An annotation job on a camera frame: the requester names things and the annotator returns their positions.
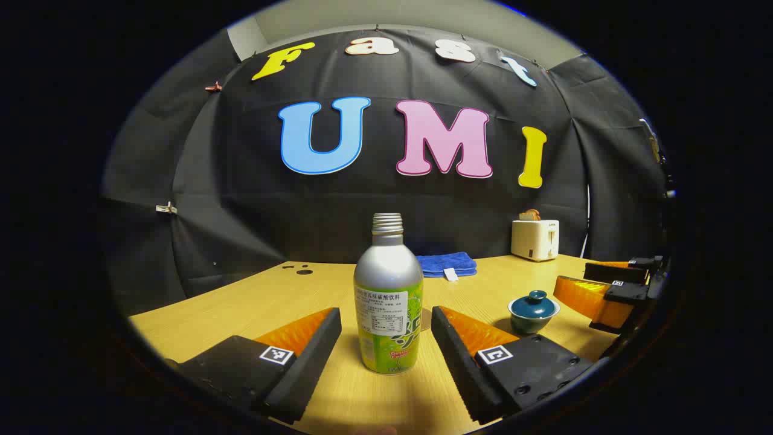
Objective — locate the blue folded towel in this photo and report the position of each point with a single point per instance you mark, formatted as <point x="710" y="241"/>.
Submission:
<point x="444" y="263"/>

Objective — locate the silver and green water bottle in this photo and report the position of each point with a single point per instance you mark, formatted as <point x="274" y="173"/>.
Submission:
<point x="386" y="272"/>

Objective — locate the dark teal teacup lid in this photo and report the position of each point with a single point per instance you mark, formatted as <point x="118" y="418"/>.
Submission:
<point x="534" y="307"/>

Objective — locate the copper clip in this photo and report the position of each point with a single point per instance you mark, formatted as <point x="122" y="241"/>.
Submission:
<point x="212" y="88"/>

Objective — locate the cream white toaster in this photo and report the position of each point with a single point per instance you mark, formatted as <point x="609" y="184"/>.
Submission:
<point x="534" y="241"/>

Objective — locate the teal and white teacup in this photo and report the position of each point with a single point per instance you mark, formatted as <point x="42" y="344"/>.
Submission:
<point x="531" y="326"/>

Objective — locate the white clip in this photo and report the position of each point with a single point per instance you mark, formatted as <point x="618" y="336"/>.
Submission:
<point x="164" y="209"/>

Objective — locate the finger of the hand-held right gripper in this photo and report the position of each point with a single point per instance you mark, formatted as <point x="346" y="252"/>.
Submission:
<point x="625" y="293"/>
<point x="616" y="273"/>

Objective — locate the brown bread slice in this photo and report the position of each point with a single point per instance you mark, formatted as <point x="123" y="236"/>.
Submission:
<point x="530" y="214"/>

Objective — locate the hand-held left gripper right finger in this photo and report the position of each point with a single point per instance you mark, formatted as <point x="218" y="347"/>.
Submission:
<point x="459" y="368"/>

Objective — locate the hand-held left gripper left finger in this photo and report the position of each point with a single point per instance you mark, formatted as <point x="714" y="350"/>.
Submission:
<point x="314" y="356"/>

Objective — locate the black backdrop cloth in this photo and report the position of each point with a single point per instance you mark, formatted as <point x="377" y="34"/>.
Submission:
<point x="241" y="199"/>

